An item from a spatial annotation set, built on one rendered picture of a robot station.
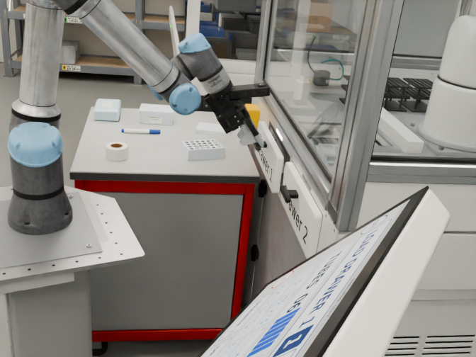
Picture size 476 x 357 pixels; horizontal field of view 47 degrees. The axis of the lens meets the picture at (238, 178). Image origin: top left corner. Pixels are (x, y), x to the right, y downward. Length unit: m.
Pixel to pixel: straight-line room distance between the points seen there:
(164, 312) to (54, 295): 0.64
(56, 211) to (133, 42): 0.44
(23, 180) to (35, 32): 0.34
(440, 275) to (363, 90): 0.46
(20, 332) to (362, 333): 1.15
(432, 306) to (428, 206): 0.65
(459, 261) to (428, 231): 0.61
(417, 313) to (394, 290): 0.78
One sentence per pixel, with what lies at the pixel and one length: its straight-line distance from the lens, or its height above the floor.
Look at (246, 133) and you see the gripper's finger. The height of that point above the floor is 0.95.
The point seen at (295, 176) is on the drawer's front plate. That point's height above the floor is 0.93.
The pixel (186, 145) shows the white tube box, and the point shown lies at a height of 0.80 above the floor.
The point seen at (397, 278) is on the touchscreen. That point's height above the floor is 1.18.
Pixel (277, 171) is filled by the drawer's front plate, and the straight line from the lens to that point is 1.46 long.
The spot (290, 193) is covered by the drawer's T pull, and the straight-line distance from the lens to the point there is 1.29.
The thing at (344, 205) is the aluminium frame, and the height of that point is 1.00.
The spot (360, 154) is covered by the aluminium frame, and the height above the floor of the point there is 1.10.
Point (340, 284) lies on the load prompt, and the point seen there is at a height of 1.17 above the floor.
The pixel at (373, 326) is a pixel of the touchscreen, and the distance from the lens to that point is 0.48.
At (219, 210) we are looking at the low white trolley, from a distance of 1.79.
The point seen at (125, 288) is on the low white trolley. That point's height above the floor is 0.32.
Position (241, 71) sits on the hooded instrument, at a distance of 2.34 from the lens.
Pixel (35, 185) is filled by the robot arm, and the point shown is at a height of 0.89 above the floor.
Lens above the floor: 1.47
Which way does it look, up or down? 25 degrees down
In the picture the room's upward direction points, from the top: 6 degrees clockwise
